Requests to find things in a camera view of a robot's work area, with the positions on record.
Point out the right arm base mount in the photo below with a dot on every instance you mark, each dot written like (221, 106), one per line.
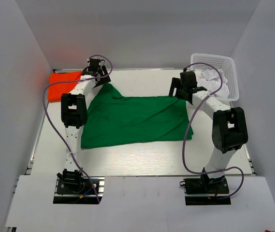
(199, 193)

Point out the white t shirt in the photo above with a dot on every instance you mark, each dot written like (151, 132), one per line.
(211, 81)

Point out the green t shirt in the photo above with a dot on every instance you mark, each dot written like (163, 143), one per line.
(114, 119)

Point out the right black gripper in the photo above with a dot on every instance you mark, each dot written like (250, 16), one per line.
(179, 89)

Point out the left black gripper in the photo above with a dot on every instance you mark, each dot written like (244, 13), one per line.
(102, 77)

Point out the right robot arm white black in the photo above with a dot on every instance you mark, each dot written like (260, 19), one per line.
(229, 130)

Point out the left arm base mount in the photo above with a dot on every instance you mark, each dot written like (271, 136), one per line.
(74, 188)

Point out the white plastic basket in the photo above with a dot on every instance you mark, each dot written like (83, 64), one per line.
(203, 62)

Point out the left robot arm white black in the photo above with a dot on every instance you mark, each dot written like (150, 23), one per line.
(74, 107)

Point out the folded orange t shirt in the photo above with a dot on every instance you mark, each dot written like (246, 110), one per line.
(55, 91)

